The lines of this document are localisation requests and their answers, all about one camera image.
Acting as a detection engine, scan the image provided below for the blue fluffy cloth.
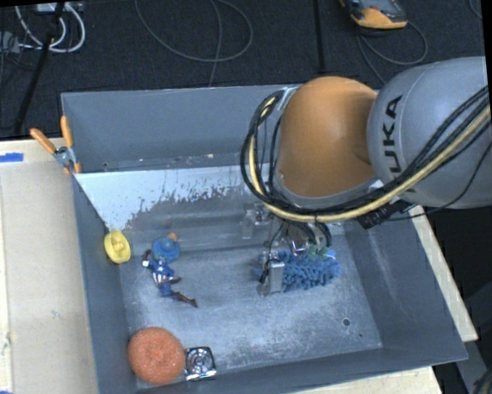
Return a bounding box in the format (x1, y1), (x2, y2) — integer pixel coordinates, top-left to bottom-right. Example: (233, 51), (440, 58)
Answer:
(251, 242), (344, 297)

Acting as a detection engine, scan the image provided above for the orange round sponge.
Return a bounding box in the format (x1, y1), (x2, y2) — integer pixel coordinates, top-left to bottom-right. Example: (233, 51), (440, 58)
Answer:
(124, 323), (190, 388)

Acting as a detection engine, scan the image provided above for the black cylinder on white bracket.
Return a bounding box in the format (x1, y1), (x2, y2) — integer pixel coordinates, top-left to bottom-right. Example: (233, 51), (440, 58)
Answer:
(353, 175), (422, 230)

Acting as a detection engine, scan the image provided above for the blue round toy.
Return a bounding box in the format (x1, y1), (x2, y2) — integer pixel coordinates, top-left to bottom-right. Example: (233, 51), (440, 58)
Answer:
(149, 231), (183, 265)

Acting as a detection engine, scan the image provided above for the pale wood flat board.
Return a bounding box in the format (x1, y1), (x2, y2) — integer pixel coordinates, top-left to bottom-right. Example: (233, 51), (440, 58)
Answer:
(0, 155), (103, 394)

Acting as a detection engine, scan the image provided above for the small silver square box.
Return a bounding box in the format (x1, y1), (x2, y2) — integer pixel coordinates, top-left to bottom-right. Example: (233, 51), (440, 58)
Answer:
(181, 345), (218, 383)

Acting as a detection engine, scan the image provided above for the blue toy action figure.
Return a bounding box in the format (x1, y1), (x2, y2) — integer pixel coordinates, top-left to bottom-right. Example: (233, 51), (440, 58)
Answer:
(140, 244), (200, 314)

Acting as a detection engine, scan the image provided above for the grey metal bin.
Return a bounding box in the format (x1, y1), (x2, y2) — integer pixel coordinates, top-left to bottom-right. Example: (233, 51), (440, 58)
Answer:
(59, 55), (473, 394)

